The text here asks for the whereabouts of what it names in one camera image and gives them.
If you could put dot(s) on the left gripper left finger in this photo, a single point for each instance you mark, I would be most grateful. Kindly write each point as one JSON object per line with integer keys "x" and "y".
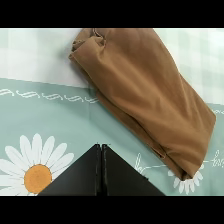
{"x": 83, "y": 176}

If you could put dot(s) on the brown T-shirt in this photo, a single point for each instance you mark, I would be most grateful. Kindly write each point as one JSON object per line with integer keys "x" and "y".
{"x": 143, "y": 93}

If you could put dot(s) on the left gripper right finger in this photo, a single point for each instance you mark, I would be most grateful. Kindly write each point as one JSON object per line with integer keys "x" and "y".
{"x": 123, "y": 178}

